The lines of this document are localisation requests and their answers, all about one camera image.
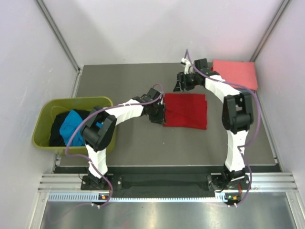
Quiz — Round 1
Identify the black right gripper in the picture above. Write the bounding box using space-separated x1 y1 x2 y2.
173 72 199 93

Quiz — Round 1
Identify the red t shirt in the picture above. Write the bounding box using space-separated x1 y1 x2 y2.
163 93 207 130

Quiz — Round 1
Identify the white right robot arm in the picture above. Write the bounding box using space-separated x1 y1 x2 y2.
173 57 254 189

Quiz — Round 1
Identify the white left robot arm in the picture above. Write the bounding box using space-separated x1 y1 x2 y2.
81 88 165 189

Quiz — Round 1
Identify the folded pink t shirt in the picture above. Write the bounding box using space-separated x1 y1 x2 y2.
213 60 258 91

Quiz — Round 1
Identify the cyan t shirt in bin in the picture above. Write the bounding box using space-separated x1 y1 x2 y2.
59 110 90 147

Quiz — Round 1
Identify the black t shirt in bin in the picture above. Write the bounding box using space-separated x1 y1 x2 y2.
49 109 91 148

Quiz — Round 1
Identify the green plastic bin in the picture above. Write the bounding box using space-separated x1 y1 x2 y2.
32 96 113 155

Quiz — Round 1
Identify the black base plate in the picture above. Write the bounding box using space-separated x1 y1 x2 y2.
80 173 241 191

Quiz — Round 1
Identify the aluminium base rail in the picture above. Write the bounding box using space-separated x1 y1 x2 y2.
38 164 297 204

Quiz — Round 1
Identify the right aluminium corner post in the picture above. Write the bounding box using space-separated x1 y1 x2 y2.
249 0 292 62

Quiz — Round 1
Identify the aluminium corner post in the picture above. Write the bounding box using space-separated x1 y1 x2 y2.
249 0 292 62
34 0 81 73

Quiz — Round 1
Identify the left aluminium corner post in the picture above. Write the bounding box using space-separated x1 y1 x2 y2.
34 0 81 73

